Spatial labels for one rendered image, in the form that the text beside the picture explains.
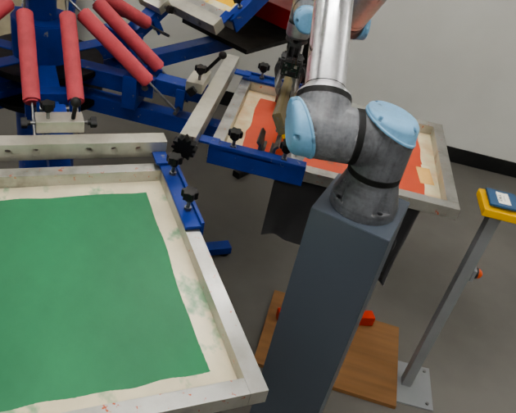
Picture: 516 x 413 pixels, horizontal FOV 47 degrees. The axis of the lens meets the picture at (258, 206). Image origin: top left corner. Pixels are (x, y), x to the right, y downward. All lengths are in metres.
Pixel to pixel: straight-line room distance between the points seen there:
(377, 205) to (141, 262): 0.56
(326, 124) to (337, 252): 0.30
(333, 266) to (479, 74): 2.99
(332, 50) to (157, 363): 0.72
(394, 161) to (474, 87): 3.02
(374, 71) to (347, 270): 2.89
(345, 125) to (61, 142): 0.81
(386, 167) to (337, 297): 0.34
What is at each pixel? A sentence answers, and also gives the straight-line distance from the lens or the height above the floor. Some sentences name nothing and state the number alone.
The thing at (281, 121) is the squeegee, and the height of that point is 1.08.
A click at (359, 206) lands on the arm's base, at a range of 1.25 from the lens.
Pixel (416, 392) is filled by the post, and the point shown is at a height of 0.01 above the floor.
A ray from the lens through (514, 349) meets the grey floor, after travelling 3.09.
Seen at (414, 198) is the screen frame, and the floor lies 0.99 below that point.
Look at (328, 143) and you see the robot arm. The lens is 1.16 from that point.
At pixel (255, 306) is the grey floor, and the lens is 2.71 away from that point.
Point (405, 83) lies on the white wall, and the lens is 4.14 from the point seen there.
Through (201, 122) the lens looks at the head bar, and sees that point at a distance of 1.82.
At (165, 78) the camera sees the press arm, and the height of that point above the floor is 1.04.
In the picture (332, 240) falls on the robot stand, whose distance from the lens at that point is 1.29.
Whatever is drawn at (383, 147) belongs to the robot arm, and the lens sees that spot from 1.18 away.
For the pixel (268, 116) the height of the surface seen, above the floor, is 0.96.
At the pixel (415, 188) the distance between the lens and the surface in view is 1.96.
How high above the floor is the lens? 1.91
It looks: 35 degrees down
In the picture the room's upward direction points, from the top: 13 degrees clockwise
